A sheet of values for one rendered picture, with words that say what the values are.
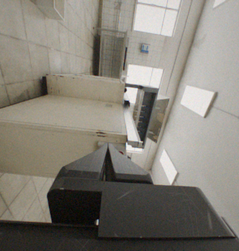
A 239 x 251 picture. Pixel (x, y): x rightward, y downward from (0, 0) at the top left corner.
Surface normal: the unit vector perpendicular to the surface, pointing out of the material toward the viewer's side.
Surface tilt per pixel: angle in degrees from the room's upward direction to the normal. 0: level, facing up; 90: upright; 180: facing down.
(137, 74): 90
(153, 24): 90
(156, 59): 90
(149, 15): 90
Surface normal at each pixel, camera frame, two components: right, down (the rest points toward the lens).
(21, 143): 0.01, 0.40
